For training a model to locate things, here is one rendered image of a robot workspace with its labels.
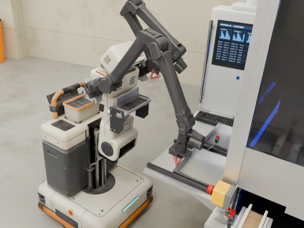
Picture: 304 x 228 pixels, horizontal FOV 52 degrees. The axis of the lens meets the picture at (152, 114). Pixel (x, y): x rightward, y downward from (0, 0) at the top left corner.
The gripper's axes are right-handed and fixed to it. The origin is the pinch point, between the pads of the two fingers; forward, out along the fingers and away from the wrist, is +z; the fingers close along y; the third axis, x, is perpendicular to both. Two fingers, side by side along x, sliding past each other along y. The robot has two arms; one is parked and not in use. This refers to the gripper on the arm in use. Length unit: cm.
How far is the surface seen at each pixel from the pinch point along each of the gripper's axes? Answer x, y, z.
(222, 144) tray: 36.7, 10.9, 1.1
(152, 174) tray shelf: -10.4, -7.4, 4.2
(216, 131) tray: 48.8, 2.1, 1.8
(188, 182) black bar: -7.5, 10.6, 0.4
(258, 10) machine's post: -13, 19, -82
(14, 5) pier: 226, -433, 40
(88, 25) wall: 276, -311, 48
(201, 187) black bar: -7.5, 17.0, -0.6
